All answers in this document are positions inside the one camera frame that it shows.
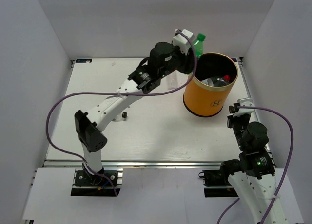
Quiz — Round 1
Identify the orange cylindrical bin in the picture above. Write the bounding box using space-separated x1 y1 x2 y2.
182 52 239 117

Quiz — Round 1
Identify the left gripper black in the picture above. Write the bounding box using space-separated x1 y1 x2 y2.
159 39 199 79

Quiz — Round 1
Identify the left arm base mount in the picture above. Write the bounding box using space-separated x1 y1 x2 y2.
71 170 123 197

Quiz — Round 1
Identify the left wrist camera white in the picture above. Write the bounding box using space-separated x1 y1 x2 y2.
172 29 195 55

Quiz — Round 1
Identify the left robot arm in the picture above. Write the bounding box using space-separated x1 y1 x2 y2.
74 41 197 185

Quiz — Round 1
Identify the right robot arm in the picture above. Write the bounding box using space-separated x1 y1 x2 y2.
220 104 289 224

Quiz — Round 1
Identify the clear unlabelled plastic bottle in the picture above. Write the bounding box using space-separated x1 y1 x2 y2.
166 71 183 91

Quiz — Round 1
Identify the blue orange label clear bottle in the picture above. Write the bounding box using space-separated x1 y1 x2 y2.
201 76 229 87

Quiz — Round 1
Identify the red label Nongfu water bottle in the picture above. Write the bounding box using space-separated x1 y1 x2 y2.
223 75 231 81

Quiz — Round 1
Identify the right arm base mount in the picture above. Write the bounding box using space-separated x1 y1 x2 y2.
198 159 242 198

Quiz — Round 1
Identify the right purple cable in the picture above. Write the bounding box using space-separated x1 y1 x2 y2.
216 106 294 224

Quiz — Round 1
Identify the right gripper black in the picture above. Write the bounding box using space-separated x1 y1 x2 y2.
227 105 250 150

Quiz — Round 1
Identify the blue sticker on table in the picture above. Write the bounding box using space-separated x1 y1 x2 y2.
75 59 92 63

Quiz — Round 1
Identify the green plastic bottle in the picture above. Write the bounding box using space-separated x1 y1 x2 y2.
193 33 206 59

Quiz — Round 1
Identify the aluminium table edge rail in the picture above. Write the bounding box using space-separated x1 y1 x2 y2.
43 160 221 167

